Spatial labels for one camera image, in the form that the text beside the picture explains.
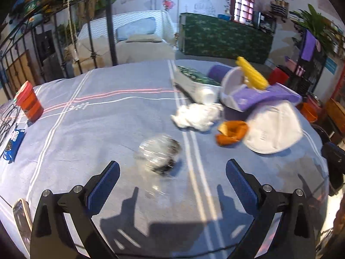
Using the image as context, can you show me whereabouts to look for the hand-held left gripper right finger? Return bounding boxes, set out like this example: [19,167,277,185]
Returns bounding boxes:
[225,159,316,259]

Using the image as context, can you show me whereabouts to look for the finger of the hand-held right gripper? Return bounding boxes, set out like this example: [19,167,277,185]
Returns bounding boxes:
[321,141,345,168]

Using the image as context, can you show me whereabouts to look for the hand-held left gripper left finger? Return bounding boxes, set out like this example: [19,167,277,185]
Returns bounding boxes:
[30,160,121,259]

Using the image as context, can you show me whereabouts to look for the clear plastic wrap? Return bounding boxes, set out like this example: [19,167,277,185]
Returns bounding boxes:
[135,134,182,177]

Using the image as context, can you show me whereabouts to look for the yellow foam fruit net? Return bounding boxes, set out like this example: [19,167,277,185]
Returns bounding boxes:
[236,56,270,91]

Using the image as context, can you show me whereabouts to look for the orange bucket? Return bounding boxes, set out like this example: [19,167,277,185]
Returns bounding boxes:
[300,101,321,123]

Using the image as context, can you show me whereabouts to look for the orange peel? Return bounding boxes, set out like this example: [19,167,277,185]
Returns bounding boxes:
[215,120,249,147]

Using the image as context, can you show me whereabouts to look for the white face mask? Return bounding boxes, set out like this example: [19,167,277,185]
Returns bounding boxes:
[244,104,304,155]

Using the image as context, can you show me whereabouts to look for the blue striped tablecloth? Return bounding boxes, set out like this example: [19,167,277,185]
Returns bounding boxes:
[0,59,331,259]

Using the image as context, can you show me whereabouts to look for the crumpled white tissue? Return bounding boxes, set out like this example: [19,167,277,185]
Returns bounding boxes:
[171,103,224,133]

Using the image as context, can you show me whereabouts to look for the purple and white dustpan bin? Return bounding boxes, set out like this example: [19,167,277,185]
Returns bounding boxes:
[207,64,302,120]

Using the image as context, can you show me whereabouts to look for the smartphone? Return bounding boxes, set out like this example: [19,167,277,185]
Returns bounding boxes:
[12,198,34,251]

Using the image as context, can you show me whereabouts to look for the red bin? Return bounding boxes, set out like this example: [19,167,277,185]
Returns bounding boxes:
[267,66,290,85]

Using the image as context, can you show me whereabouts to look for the blue cookie packet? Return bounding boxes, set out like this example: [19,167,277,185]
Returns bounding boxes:
[0,128,27,164]

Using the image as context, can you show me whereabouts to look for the hanging purple cloth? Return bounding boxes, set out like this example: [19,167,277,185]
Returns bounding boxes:
[300,30,317,61]

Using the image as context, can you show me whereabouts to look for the red paper cup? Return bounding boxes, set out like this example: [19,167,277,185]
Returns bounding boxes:
[15,80,44,122]

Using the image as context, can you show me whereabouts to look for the green milk carton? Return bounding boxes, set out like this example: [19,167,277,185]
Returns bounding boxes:
[172,65,224,104]

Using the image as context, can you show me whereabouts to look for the potted green plant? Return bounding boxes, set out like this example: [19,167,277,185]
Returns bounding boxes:
[291,4,341,57]

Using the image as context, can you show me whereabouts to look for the green patterned counter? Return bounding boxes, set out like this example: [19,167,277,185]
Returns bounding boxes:
[179,12,274,65]

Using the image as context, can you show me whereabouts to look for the black metal rack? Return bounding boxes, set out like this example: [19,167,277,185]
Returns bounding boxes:
[0,0,118,100]

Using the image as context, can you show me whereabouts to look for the beige cushion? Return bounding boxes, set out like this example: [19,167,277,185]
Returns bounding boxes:
[127,34,168,44]

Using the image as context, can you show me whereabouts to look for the blue pillow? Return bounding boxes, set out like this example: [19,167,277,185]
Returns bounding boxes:
[116,17,157,42]

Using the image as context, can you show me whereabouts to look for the white sofa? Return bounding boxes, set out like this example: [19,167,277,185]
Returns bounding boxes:
[77,9,177,71]

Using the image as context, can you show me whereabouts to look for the black wire shelf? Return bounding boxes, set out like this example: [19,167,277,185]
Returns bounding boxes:
[292,51,328,98]

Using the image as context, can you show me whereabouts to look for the black cables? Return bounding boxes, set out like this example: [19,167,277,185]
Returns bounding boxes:
[0,100,22,152]

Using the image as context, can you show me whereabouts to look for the red window frame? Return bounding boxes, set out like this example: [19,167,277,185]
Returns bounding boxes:
[230,0,260,26]

